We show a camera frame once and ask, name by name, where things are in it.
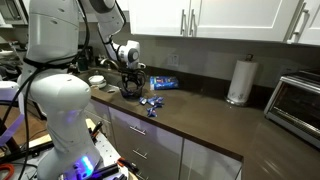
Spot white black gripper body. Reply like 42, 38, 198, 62
117, 40, 146, 70

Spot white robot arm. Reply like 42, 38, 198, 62
18, 0, 101, 180

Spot blue white snack packet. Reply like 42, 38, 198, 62
139, 97, 147, 105

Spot blue snack box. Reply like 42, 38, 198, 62
150, 76, 179, 90

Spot sink faucet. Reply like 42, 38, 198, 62
99, 58, 119, 70

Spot white bowl in sink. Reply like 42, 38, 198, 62
88, 75, 106, 89

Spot grey lower drawers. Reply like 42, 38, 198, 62
85, 100, 242, 180

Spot paper towel roll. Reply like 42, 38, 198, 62
226, 54, 258, 106

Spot silver toaster oven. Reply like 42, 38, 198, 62
264, 69, 320, 149

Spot white upper cabinets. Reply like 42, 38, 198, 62
128, 0, 319, 45

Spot black wire mesh bin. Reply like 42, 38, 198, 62
119, 81, 144, 99

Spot white wall outlet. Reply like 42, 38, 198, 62
167, 54, 179, 67

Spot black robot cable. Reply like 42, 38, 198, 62
0, 0, 92, 180

